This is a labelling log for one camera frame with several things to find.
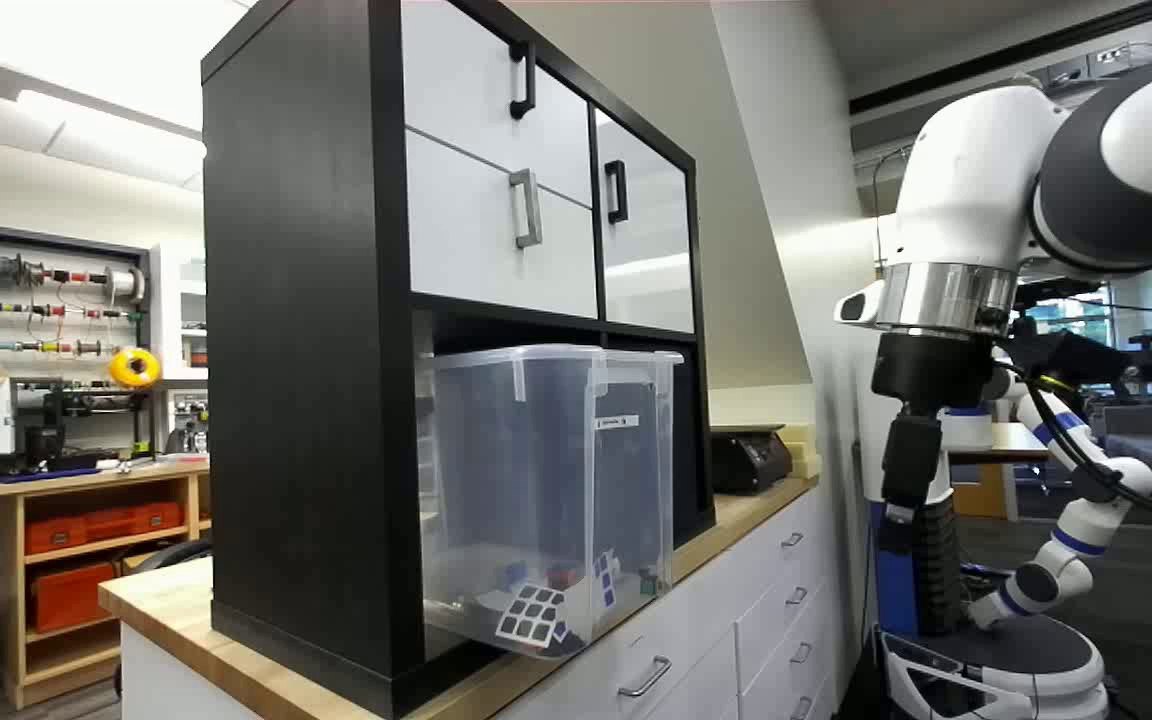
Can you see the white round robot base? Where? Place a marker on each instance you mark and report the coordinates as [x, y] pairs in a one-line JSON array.
[[1001, 667]]

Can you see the black cube shelf unit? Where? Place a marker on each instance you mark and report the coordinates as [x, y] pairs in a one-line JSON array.
[[302, 362]]

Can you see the white cabinet wooden countertop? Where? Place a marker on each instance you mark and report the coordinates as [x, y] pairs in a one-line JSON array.
[[723, 600]]

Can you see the grey wall spool rack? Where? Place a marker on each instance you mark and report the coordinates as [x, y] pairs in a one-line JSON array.
[[60, 287]]

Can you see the grid pattern card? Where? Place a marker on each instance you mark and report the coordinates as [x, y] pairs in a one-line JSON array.
[[534, 617]]

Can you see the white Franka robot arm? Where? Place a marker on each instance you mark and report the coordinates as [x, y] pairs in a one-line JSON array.
[[971, 172]]

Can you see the black desktop device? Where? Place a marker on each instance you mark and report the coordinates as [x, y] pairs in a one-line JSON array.
[[745, 458]]

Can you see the clear plastic storage bin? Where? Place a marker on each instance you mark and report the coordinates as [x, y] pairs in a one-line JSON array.
[[551, 482]]

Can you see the wide orange storage bin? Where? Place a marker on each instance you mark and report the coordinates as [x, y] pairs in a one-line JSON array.
[[101, 524]]

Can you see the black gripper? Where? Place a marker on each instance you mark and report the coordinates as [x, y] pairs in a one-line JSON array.
[[928, 365]]

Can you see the wooden background table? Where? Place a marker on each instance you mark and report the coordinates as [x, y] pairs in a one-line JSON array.
[[990, 443]]

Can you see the tall orange storage bin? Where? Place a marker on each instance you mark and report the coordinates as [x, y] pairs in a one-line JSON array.
[[70, 599]]

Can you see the wooden workbench with shelves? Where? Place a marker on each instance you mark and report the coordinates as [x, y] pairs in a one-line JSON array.
[[83, 485]]

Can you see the small red object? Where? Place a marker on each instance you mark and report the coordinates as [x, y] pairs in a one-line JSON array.
[[567, 579]]

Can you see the white blue mobile robot torso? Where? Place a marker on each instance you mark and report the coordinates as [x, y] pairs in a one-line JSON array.
[[898, 586]]

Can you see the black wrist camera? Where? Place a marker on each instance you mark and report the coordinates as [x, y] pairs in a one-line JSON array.
[[1060, 358]]

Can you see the white blue patterned card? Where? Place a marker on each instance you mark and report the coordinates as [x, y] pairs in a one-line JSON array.
[[611, 581]]

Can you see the white blue segmented robot arm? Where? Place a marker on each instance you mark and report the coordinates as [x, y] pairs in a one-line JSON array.
[[1083, 524]]

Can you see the yellow filament spool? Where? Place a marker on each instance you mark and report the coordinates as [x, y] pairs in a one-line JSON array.
[[138, 369]]

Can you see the black 3D printer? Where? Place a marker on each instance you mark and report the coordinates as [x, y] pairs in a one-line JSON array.
[[60, 424]]

